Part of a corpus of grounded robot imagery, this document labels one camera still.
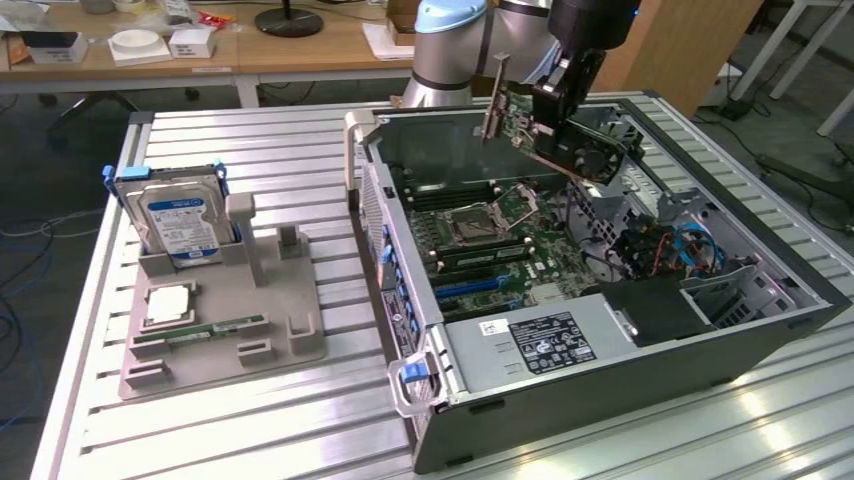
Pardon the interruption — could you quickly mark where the black chair base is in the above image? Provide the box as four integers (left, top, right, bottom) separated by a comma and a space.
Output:
755, 149, 854, 197

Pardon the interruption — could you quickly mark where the wooden cabinet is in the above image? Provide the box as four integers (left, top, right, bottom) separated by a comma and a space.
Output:
586, 0, 766, 117

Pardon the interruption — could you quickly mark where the white box with black lid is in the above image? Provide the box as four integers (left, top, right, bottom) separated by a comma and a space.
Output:
19, 30, 89, 65

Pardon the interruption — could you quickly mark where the green motherboard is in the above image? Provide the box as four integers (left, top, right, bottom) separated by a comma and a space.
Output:
399, 179, 602, 324

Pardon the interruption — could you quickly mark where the silver CPU chip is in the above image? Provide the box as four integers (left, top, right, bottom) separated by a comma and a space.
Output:
144, 288, 195, 324

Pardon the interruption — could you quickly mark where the small white printed box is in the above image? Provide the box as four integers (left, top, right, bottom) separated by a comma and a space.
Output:
167, 27, 219, 59

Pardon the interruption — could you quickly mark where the blue data wire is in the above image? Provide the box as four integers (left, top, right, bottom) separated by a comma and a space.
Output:
672, 224, 730, 277

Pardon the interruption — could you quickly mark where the grey parts rack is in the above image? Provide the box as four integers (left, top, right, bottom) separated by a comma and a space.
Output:
117, 192, 329, 401

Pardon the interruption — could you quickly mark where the white round holder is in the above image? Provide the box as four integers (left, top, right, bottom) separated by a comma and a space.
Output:
107, 28, 173, 67

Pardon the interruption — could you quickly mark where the black round lamp base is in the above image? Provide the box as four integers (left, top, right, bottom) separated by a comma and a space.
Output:
253, 0, 327, 38

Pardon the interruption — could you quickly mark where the green RAM stick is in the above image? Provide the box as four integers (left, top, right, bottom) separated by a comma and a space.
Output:
132, 313, 265, 346

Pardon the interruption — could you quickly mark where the CPU socket cover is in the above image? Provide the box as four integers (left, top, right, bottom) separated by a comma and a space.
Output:
490, 183, 539, 231

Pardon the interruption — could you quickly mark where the blue floor cable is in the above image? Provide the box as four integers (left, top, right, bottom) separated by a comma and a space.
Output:
0, 239, 56, 432

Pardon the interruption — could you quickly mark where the CPU socket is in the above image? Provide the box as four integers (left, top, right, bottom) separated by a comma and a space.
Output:
444, 202, 502, 246

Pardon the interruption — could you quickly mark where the black air shroud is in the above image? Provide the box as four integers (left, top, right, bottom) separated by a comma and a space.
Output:
603, 278, 719, 349

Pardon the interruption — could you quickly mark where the wooden desk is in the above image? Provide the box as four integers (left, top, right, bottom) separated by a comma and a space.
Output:
0, 0, 602, 109

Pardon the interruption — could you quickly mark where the hard disk with blue carrier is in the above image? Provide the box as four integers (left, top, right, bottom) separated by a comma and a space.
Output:
99, 162, 232, 270

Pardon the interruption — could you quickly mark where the white table frame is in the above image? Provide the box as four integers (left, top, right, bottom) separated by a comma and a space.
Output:
728, 0, 854, 137

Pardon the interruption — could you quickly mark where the black installed RAM stick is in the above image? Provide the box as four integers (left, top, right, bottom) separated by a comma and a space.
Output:
432, 242, 532, 274

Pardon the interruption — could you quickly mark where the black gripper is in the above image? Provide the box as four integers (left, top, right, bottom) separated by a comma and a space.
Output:
531, 0, 636, 156

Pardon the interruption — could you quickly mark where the grey power supply unit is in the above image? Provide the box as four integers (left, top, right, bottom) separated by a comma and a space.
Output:
443, 294, 635, 394

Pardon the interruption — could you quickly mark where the metal disk bay cage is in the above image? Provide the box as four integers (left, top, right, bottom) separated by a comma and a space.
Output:
576, 107, 668, 236

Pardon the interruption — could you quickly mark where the white paper stack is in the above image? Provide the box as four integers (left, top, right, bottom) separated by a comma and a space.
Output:
361, 22, 416, 62

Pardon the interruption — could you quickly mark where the open black PC case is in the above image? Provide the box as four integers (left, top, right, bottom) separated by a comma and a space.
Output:
343, 97, 854, 475

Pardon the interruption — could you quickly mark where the black graphics card with fan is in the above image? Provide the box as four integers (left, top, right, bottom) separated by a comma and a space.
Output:
480, 53, 632, 184

